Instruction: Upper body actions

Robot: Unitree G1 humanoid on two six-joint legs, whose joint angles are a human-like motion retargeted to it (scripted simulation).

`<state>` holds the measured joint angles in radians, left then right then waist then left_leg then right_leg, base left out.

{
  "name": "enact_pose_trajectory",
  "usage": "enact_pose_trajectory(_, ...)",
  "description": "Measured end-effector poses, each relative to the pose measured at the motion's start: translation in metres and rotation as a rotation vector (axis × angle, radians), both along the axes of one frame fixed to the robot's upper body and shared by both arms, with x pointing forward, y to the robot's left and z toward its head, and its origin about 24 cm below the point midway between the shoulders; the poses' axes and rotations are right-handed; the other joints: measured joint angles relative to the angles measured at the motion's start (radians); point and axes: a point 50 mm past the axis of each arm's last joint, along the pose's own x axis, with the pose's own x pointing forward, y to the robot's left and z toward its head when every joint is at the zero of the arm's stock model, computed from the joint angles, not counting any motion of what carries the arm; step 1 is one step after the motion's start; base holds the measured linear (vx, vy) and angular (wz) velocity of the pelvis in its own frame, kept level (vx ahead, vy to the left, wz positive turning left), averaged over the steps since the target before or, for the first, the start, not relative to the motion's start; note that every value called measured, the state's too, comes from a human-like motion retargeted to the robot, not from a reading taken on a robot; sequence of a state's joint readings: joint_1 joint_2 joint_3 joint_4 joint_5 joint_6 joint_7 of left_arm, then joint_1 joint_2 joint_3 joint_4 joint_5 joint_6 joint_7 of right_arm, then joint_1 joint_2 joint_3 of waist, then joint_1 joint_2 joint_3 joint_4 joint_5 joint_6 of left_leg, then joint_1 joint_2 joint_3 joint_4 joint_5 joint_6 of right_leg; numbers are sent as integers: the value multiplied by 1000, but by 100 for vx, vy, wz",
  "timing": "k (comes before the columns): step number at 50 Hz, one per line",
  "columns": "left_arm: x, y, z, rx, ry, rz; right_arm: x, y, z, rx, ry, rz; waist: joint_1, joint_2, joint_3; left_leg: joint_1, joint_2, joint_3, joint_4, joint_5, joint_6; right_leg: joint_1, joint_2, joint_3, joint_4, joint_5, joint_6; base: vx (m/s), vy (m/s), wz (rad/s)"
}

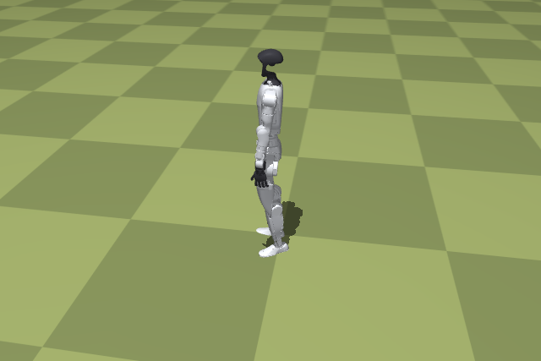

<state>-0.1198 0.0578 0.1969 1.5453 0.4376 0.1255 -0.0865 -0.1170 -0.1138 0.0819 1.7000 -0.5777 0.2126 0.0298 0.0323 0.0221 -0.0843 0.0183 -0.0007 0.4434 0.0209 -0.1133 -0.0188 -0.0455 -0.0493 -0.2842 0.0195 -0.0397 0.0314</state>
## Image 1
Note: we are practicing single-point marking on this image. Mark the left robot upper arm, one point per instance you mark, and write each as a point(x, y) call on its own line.
point(269, 100)

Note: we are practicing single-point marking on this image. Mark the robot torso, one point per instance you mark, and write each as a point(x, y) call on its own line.
point(274, 147)

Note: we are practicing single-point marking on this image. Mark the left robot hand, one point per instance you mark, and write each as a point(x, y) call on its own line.
point(259, 176)

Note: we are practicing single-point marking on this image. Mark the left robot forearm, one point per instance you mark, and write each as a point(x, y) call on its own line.
point(262, 143)

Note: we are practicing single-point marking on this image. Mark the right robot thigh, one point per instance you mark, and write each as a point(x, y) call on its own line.
point(277, 192)

